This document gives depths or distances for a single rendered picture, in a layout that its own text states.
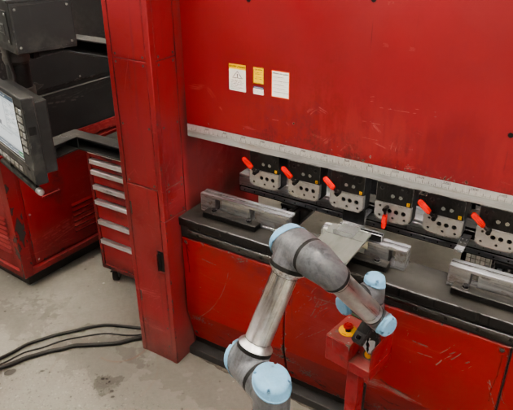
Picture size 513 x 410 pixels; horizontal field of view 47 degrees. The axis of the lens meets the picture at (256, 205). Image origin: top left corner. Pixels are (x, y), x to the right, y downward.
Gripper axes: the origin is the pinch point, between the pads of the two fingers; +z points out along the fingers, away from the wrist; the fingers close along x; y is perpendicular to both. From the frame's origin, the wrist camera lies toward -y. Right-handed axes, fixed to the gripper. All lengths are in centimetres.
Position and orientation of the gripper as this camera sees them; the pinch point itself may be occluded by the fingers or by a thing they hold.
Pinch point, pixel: (368, 352)
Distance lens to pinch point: 233.1
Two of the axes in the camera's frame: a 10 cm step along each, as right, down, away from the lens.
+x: -7.5, -3.0, 5.9
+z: 0.6, 8.5, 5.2
